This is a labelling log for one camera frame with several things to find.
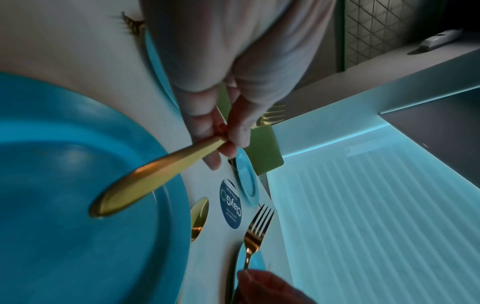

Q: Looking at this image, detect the white window blind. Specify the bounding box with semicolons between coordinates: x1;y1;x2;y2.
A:
265;98;480;304

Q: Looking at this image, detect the person's left hand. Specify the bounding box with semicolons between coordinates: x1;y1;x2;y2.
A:
139;0;337;171

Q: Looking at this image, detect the person's right hand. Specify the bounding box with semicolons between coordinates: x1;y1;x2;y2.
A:
236;269;312;304

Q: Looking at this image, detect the round purple sticker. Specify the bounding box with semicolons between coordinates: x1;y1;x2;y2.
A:
218;178;244;230

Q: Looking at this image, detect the green padded bench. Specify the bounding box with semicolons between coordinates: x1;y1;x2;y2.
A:
215;84;285;175

